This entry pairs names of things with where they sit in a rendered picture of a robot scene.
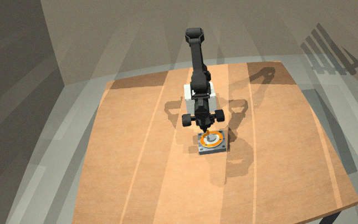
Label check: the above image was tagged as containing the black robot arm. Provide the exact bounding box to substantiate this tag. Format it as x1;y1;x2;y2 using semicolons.
185;27;215;130

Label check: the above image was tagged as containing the orange round plate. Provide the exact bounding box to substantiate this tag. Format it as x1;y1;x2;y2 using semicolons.
200;129;223;148

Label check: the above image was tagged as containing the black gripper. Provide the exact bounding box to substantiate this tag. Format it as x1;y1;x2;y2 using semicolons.
182;109;225;133

